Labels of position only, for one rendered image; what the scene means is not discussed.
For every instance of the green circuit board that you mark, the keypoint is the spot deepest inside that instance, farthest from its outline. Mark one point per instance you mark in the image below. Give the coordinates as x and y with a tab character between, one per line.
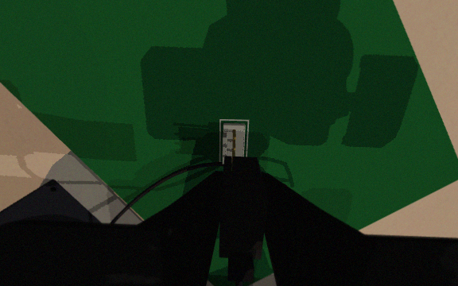
327	94

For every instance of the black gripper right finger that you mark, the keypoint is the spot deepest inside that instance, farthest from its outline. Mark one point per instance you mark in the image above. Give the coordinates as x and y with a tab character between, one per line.
310	247

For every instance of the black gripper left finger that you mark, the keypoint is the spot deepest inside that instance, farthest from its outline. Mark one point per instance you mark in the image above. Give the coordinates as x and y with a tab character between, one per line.
173	247

